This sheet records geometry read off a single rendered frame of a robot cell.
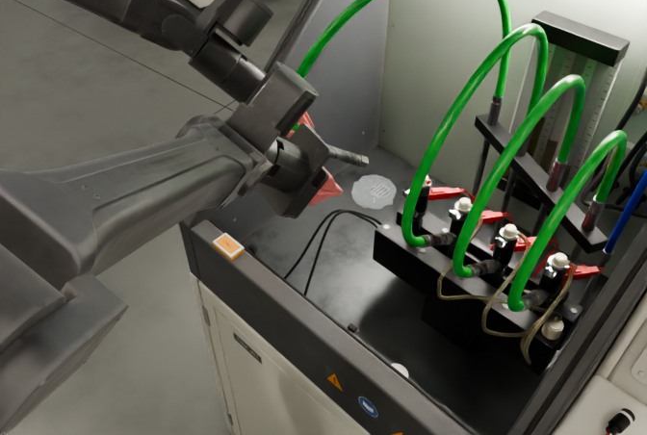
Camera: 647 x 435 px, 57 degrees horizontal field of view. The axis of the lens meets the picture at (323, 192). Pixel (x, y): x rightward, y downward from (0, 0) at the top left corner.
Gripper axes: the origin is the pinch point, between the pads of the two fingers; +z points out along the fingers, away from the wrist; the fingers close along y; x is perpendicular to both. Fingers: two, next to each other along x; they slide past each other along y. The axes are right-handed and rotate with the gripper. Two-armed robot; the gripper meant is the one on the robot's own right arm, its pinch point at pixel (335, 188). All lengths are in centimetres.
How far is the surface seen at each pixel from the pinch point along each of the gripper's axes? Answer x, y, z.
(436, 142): -6.8, 12.8, 1.5
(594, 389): -32.8, -0.6, 31.2
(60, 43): 291, -86, 87
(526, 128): -13.0, 20.5, 4.6
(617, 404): -36.0, 0.0, 31.8
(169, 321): 80, -96, 75
